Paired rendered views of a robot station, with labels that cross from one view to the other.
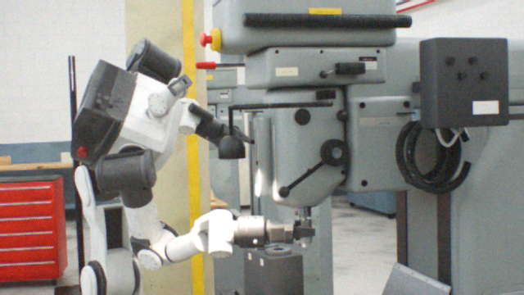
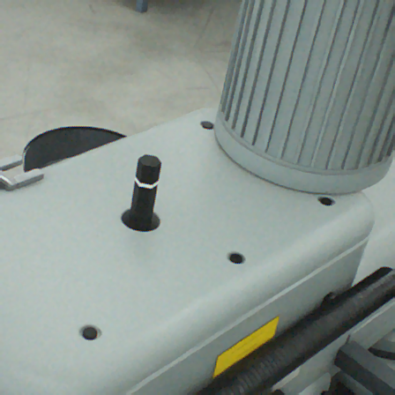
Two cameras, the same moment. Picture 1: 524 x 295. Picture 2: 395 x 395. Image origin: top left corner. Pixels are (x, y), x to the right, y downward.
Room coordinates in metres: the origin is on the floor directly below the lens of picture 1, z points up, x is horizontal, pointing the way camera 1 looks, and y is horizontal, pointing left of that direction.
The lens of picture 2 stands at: (1.18, 0.26, 2.39)
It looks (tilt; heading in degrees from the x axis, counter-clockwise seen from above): 35 degrees down; 323
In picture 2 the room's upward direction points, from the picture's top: 12 degrees clockwise
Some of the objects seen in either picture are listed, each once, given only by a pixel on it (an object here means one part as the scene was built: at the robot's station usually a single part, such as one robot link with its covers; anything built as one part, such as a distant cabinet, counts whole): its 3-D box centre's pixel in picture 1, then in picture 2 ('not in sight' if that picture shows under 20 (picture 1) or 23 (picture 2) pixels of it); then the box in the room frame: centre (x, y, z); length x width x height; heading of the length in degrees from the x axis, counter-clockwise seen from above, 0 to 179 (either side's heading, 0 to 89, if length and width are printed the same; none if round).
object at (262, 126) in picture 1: (263, 156); not in sight; (1.71, 0.00, 1.44); 0.04 x 0.04 x 0.21; 16
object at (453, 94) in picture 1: (465, 83); not in sight; (1.50, -0.49, 1.62); 0.20 x 0.09 x 0.21; 106
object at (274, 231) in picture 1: (270, 232); not in sight; (1.74, -0.02, 1.23); 0.13 x 0.12 x 0.10; 1
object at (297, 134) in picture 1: (302, 145); not in sight; (1.74, -0.11, 1.47); 0.21 x 0.19 x 0.32; 16
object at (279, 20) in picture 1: (329, 20); (257, 368); (1.61, -0.18, 1.79); 0.45 x 0.04 x 0.04; 106
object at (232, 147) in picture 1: (232, 146); not in sight; (1.65, 0.08, 1.48); 0.07 x 0.07 x 0.06
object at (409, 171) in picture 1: (424, 152); not in sight; (1.62, -0.42, 1.45); 0.18 x 0.16 x 0.21; 106
